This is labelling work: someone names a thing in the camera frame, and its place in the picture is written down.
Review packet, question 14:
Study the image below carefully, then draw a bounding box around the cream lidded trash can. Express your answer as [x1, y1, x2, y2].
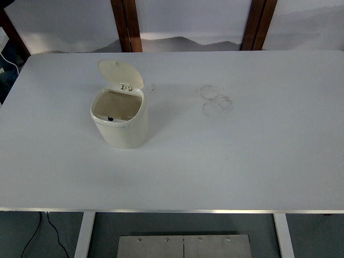
[90, 59, 149, 149]

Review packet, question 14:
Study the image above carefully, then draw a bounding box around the left white table leg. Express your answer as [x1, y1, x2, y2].
[74, 212, 96, 258]

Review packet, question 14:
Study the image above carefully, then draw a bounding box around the white table leg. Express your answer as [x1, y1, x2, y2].
[74, 212, 96, 258]
[273, 213, 295, 258]

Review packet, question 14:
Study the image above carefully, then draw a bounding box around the right white table leg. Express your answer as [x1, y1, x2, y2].
[273, 213, 295, 258]

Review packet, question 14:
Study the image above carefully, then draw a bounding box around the left brown wooden post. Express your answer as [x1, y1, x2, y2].
[110, 0, 142, 53]

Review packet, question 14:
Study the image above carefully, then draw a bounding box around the brown wooden post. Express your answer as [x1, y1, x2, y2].
[110, 0, 142, 53]
[240, 0, 277, 51]

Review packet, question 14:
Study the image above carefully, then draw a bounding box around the grey metal base plate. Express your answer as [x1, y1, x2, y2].
[117, 234, 252, 258]

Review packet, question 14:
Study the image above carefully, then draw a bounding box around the right brown wooden post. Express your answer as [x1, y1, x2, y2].
[240, 0, 277, 51]

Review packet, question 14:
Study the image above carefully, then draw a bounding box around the black floor cable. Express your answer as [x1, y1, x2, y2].
[20, 211, 69, 258]

